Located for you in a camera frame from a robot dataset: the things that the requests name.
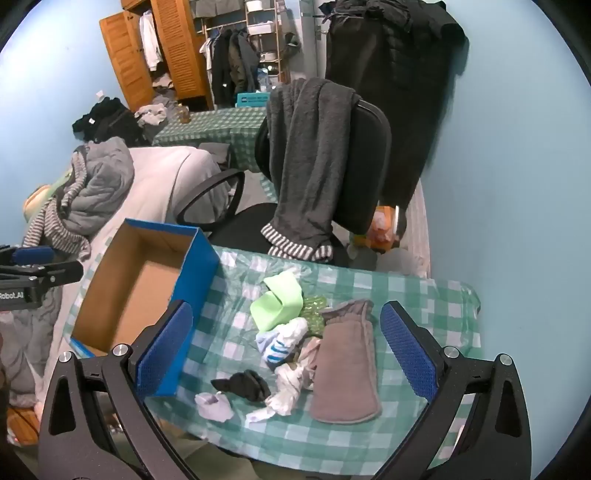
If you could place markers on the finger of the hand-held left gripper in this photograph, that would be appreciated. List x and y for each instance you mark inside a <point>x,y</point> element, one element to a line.
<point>60,271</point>
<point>32,254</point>

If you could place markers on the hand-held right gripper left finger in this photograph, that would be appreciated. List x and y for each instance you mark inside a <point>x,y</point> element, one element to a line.
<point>166,350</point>

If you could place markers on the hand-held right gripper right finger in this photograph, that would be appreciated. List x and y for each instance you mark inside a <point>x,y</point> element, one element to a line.
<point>406,350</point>

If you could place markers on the blue cardboard box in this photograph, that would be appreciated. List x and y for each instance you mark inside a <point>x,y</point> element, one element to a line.
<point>138,295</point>

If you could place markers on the grey-brown fleece mitt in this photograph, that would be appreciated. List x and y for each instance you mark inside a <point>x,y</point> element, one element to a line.
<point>344,369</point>

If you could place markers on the light grey sock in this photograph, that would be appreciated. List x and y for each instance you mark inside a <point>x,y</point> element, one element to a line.
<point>214,406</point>

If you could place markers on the black sock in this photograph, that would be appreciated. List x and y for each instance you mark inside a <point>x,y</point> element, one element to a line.
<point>244,383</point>

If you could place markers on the green glittery scrub cloth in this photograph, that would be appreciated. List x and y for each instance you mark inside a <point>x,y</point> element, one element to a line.
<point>314,314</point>

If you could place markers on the white blue striped sock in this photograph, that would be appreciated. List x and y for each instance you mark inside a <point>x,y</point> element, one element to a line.
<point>281,344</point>

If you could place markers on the light green cloth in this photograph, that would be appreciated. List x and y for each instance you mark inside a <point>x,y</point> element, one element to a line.
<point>277,304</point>

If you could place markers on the white patterned sock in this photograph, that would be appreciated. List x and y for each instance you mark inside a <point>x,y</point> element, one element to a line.
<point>288,392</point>

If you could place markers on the grey striped garment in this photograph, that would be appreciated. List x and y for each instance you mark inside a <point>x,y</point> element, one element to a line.
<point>60,235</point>

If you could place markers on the grey blanket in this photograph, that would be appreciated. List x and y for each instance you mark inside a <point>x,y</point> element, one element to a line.
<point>27,350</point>

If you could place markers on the green pillow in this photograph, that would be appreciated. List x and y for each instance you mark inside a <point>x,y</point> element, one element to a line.
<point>39,198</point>

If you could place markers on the grey quilted jacket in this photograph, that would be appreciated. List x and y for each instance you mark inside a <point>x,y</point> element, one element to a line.
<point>106,184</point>

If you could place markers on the green checkered tablecloth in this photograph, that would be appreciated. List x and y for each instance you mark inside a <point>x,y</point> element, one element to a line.
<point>217,129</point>
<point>351,443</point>

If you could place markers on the white ribbed radiator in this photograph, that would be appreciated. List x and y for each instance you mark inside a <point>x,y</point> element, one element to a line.
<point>421,230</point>

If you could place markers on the orange plastic bag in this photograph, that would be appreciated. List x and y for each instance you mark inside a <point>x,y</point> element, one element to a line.
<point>381,226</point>

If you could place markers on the bed with grey sheet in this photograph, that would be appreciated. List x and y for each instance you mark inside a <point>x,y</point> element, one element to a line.
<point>171,184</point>

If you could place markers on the black bag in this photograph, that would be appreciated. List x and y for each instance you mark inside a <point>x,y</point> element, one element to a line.
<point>111,120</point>

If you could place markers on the grey clothes pile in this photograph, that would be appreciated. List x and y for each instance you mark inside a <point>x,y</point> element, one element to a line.
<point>152,114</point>

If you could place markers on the black office chair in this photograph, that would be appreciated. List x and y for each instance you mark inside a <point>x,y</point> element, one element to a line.
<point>369,161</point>

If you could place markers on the amber bottle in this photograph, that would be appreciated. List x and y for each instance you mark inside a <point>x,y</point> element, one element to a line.
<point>183,115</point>

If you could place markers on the dark grey striped-cuff pants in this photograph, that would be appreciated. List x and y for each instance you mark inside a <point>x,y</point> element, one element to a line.
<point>309,161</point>

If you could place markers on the white hanging shirt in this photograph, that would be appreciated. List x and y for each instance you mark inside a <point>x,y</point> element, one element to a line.
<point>150,41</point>

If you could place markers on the wooden wardrobe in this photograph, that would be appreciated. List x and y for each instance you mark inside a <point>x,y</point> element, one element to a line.
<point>180,55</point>

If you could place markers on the teal box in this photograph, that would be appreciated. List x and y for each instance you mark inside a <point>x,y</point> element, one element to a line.
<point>251,99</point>

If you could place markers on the black puffer jacket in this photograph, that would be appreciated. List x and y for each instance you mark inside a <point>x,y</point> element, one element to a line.
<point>392,92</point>

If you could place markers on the dark hanging coats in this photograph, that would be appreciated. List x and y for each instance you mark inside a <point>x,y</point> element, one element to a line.
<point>231,64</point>

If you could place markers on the metal shelf rack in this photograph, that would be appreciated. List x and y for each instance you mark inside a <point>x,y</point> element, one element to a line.
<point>263,27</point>

